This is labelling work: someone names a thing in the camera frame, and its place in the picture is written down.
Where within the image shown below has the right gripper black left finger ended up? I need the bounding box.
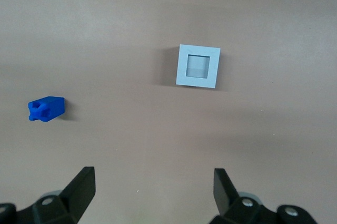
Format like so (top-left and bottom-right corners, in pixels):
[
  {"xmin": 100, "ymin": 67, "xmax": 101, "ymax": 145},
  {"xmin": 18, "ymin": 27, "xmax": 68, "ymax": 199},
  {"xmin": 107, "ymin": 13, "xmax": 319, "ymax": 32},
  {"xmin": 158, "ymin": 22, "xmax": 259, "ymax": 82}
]
[{"xmin": 0, "ymin": 166, "xmax": 96, "ymax": 224}]

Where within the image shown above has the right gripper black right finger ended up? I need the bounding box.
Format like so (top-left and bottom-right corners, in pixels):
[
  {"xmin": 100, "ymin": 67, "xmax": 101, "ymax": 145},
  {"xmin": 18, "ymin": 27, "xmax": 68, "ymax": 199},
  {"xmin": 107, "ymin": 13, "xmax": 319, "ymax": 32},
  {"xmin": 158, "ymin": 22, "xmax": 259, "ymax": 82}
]
[{"xmin": 209, "ymin": 168, "xmax": 315, "ymax": 224}]

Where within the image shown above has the blue plastic insert part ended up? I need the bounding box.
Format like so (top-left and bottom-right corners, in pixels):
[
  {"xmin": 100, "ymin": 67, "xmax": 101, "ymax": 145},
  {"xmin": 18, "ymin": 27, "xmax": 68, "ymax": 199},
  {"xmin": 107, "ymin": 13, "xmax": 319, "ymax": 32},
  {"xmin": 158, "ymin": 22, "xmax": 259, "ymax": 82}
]
[{"xmin": 27, "ymin": 96, "xmax": 66, "ymax": 123}]

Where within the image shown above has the gray square base block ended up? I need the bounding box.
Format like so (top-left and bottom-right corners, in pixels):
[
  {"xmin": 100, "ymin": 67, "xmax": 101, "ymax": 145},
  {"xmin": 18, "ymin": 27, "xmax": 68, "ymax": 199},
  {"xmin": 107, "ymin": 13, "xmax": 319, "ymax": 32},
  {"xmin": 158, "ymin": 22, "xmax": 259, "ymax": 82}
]
[{"xmin": 175, "ymin": 44, "xmax": 221, "ymax": 89}]

